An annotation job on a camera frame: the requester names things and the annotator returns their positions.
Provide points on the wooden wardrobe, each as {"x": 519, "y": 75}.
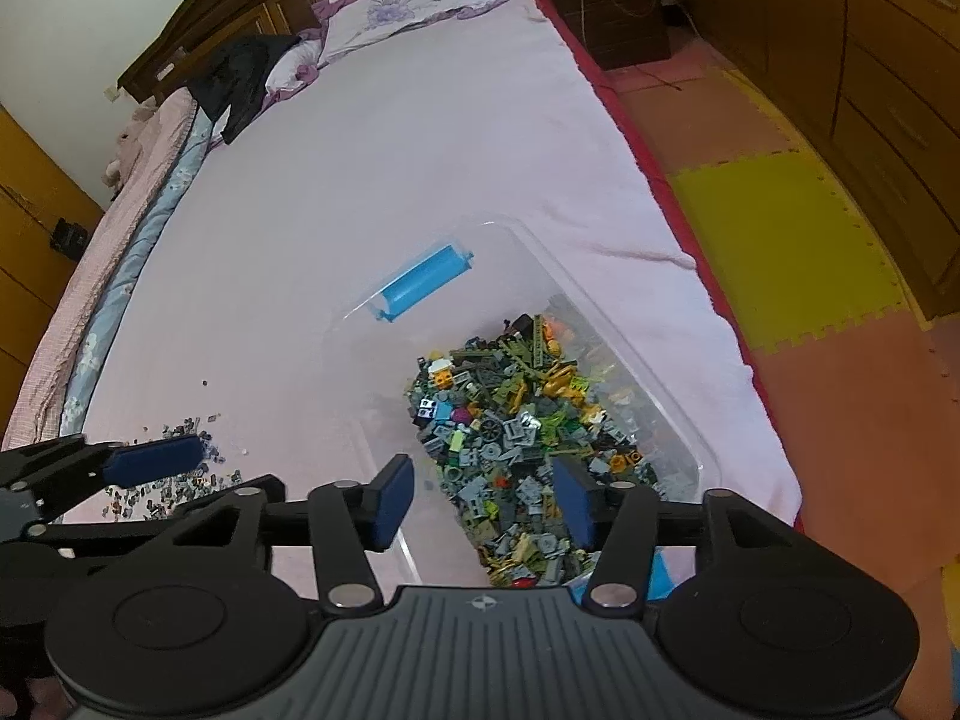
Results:
{"x": 862, "y": 75}

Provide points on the white bed sheet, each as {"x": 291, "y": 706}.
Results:
{"x": 390, "y": 157}

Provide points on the pile of grey building bricks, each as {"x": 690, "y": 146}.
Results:
{"x": 180, "y": 484}

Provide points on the pink quilt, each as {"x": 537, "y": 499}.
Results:
{"x": 120, "y": 225}

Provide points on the pile of colourful building bricks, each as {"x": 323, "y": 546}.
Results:
{"x": 517, "y": 420}

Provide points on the dark wooden nightstand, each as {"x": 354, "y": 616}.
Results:
{"x": 622, "y": 11}

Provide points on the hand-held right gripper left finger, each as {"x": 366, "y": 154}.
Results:
{"x": 391, "y": 502}

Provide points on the pink stuffed toy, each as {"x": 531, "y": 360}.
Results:
{"x": 126, "y": 146}

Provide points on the black garment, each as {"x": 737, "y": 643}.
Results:
{"x": 236, "y": 79}

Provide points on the wooden headboard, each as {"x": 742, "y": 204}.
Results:
{"x": 247, "y": 22}

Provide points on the purple frilled pillow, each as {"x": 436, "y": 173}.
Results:
{"x": 289, "y": 64}

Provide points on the yellow foam floor mat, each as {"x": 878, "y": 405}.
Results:
{"x": 787, "y": 247}

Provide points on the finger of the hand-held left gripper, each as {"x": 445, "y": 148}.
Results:
{"x": 154, "y": 461}

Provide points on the pink foam floor mat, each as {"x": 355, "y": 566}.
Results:
{"x": 847, "y": 435}

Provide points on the wooden door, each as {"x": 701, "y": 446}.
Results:
{"x": 34, "y": 195}

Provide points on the clear plastic storage bin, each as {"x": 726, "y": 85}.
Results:
{"x": 540, "y": 270}

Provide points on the black door lock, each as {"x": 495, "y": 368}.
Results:
{"x": 69, "y": 238}

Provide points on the red mattress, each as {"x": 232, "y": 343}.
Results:
{"x": 637, "y": 142}

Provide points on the blue floral quilt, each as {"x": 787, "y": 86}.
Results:
{"x": 142, "y": 255}

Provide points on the purple floral pillow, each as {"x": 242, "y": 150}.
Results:
{"x": 409, "y": 7}

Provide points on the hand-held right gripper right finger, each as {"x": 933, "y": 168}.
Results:
{"x": 574, "y": 504}

